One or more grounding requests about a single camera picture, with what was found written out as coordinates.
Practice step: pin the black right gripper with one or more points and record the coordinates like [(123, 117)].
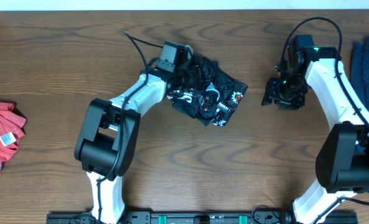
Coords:
[(271, 93)]

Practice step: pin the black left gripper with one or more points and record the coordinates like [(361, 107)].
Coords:
[(195, 74)]

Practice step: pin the black patterned shirt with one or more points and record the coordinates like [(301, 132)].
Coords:
[(216, 103)]

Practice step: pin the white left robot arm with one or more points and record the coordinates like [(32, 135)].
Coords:
[(108, 136)]

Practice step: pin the red crumpled shirt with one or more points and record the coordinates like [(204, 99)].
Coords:
[(11, 131)]

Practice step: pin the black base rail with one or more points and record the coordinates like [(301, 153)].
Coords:
[(142, 217)]

